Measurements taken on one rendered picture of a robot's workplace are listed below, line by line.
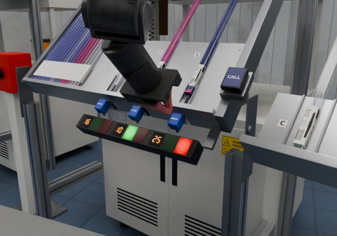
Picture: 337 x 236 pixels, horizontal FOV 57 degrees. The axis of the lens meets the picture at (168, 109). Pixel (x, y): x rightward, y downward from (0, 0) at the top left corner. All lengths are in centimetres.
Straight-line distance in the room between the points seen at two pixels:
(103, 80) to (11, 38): 431
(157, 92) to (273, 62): 317
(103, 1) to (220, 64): 35
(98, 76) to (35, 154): 42
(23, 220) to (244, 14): 359
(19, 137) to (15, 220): 99
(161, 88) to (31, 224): 29
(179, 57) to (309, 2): 48
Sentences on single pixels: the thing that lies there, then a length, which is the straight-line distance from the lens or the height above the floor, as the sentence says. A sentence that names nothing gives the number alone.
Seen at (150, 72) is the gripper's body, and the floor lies 81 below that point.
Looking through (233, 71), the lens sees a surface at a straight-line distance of 61.
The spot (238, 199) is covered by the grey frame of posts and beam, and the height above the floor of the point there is 55.
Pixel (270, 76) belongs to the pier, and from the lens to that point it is 367.
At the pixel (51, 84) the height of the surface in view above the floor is 73.
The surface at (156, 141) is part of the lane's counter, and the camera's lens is 65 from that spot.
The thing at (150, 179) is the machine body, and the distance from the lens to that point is 121.
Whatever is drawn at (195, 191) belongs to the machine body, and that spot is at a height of 33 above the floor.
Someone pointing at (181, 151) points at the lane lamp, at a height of 65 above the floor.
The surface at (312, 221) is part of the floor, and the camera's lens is 169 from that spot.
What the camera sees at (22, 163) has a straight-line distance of 156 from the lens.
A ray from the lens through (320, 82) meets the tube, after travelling 48.
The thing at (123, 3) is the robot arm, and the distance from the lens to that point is 42.
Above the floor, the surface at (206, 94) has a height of 75.
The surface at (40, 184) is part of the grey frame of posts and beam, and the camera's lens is 121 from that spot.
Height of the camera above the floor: 89
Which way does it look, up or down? 15 degrees down
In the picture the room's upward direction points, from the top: straight up
